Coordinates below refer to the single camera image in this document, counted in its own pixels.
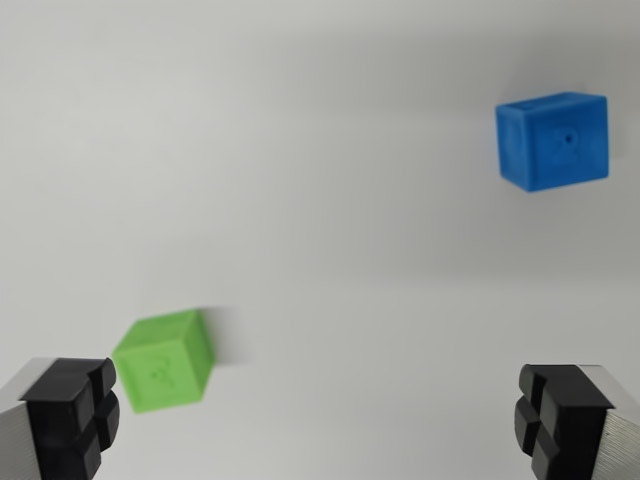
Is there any black-padded silver gripper right finger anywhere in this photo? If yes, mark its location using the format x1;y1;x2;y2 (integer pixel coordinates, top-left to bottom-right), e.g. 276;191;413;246
513;363;640;480

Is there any black-padded silver gripper left finger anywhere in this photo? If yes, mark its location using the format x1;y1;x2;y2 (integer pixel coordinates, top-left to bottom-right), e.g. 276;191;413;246
0;356;122;480

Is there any blue cube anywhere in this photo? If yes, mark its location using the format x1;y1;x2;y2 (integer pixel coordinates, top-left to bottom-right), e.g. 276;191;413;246
494;91;611;194

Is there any green cube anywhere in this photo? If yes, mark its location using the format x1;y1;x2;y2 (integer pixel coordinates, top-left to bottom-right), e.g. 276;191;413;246
111;308;218;415

